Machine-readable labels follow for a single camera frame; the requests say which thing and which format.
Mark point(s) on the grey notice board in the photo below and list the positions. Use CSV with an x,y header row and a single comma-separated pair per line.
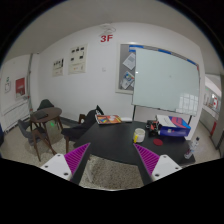
x,y
126,65

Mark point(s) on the round brown wooden table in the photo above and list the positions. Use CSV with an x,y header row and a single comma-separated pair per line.
x,y
42,116

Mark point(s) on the grey chair near round table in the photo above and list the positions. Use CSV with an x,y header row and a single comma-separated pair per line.
x,y
34,136

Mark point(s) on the small white wall poster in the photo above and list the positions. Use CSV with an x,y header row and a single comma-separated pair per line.
x,y
58,67

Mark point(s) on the red wall poster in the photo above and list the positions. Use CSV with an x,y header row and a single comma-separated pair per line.
x,y
20,88

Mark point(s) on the colourful book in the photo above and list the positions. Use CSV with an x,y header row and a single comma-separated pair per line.
x,y
107,119

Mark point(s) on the white flat object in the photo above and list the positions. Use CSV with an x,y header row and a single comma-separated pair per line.
x,y
126,119

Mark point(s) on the blue white cardboard box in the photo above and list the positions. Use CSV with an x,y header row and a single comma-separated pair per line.
x,y
172,126

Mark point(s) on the white mug yellow handle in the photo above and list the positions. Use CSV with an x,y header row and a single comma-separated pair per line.
x,y
139,135

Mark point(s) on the red 3F wall sign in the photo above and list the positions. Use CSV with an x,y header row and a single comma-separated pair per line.
x,y
106,38

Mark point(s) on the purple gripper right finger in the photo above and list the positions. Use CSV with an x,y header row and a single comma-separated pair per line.
x,y
157,166

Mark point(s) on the large whiteboard on stand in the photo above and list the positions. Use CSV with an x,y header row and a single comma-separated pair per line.
x,y
165,81

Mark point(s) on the red round coaster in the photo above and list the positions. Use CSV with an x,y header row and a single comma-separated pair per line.
x,y
158,142

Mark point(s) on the dark chair at table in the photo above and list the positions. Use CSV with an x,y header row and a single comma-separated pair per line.
x,y
74,133

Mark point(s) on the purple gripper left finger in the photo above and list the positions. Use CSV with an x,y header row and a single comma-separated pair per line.
x,y
66,165

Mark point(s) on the black rectangular table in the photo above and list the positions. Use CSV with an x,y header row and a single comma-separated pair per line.
x,y
115,142

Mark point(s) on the green chair behind round table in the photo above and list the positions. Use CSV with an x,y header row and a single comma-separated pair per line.
x,y
45,104

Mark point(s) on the clear plastic water bottle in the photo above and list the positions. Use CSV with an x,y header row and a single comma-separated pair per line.
x,y
192,146

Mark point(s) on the large white wall poster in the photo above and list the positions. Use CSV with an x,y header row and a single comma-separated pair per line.
x,y
77,59

